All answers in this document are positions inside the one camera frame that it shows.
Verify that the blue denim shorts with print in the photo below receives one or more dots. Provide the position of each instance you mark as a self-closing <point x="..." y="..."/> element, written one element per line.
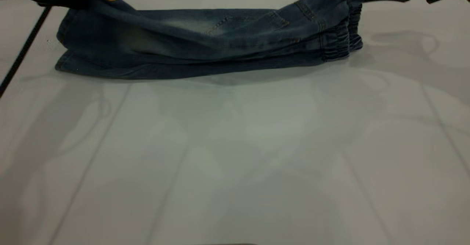
<point x="183" y="43"/>

